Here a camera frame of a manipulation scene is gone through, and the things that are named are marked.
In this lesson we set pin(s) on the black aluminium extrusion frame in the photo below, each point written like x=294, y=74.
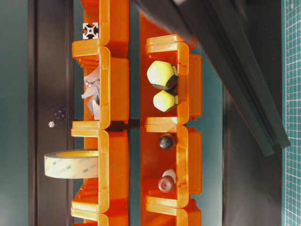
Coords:
x=218, y=26

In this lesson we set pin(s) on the orange plastic container rack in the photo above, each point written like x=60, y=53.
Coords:
x=102, y=201

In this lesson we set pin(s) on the silver corner brackets pile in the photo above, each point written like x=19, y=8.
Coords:
x=92, y=83

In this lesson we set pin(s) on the beige tape roll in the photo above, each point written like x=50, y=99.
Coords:
x=75, y=164

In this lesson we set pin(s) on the silver hex nut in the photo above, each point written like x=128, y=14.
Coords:
x=51, y=124

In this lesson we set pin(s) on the green grid cutting mat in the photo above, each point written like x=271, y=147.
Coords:
x=292, y=76

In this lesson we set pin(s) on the black round handled tool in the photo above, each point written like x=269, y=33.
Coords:
x=167, y=141

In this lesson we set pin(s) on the red brown handled tool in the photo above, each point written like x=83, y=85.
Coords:
x=171, y=173

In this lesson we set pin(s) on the dark brown handled tool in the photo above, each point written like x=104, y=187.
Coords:
x=166, y=184

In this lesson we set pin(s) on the black aluminium frame rail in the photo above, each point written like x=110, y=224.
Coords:
x=50, y=98

